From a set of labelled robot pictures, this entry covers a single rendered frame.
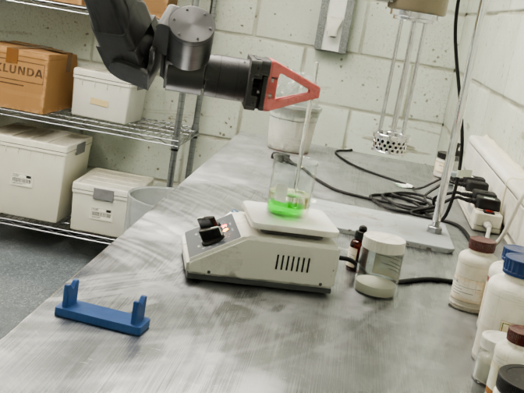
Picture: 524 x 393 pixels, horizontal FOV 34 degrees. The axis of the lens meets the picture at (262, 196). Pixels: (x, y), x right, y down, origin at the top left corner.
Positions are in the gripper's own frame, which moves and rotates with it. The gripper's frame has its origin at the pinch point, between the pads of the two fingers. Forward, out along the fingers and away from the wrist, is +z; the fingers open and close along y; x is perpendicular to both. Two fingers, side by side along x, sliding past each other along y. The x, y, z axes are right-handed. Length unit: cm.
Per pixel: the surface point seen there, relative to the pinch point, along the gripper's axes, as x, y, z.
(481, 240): 16.1, -4.0, 25.8
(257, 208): 17.2, 0.7, -4.7
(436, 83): 9, 230, 84
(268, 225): 17.4, -6.9, -3.7
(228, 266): 23.4, -7.7, -8.1
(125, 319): 25.1, -26.0, -19.7
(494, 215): 22, 44, 46
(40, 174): 68, 219, -68
